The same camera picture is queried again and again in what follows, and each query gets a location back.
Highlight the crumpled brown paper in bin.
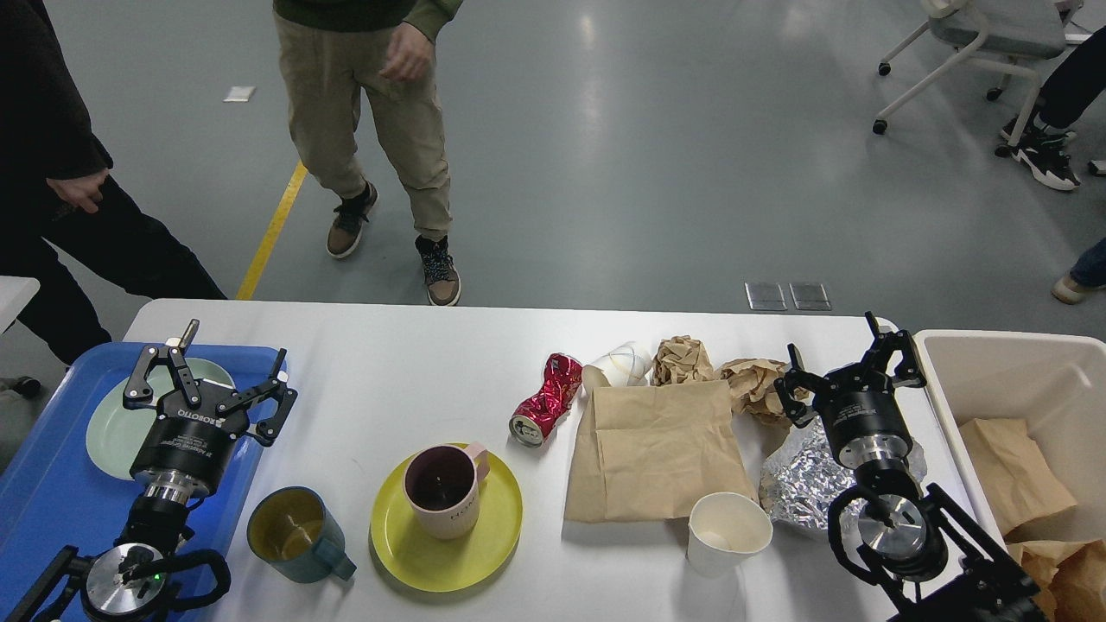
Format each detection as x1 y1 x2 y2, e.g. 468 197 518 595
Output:
1006 540 1105 621

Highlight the person in black clothes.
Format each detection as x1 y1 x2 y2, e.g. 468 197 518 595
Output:
1 1 225 364

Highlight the beige plastic bin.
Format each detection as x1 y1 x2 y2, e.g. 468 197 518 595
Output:
916 330 1105 545

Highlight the crumpled aluminium foil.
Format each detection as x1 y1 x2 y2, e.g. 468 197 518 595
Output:
759 416 928 538

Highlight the white side table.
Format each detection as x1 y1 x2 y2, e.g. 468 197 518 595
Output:
0 276 40 334

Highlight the crushed white paper cup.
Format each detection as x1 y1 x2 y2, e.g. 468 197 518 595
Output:
583 341 653 392

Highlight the pale green plate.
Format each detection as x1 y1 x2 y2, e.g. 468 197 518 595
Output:
86 357 234 480

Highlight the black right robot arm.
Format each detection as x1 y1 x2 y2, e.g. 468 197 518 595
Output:
774 314 1046 621

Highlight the metal floor socket left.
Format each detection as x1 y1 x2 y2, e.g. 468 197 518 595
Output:
744 281 789 312

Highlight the metal floor socket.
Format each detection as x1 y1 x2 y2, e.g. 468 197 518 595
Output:
744 281 789 312
789 281 833 312

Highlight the beige shoe at right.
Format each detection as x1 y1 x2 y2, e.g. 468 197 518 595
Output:
1051 238 1106 305

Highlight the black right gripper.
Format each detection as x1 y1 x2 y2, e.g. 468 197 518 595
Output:
773 312 927 470

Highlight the person in green sweater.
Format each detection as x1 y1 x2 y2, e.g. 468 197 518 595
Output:
273 1 461 305

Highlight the flat brown paper bag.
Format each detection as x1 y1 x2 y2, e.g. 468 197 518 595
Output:
564 381 755 523

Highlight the dark teal mug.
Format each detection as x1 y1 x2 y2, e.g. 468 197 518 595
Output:
246 486 357 584

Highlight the crushed red soda can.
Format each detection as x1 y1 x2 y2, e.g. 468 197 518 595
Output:
508 353 583 447

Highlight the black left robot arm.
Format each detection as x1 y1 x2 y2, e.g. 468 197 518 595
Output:
3 321 299 621

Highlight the blue plastic tray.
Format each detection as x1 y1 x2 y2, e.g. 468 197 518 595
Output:
1 342 277 619

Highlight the brown paper bag in bin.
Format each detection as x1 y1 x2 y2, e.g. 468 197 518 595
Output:
957 418 1077 536

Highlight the pink mug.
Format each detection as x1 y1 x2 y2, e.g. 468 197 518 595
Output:
403 442 490 540

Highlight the crumpled brown paper wad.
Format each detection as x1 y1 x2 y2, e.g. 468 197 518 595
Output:
716 359 791 428

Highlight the metal floor socket right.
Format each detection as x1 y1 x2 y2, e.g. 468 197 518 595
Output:
789 281 833 312

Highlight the white office chair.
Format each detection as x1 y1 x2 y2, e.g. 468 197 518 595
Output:
873 1 1067 157

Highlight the crumpled brown paper ball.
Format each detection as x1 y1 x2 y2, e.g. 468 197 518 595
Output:
653 335 718 386

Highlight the yellow plate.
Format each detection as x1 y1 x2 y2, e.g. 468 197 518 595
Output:
371 454 523 592

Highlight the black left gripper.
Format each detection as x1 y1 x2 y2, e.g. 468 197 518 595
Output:
123 319 299 500

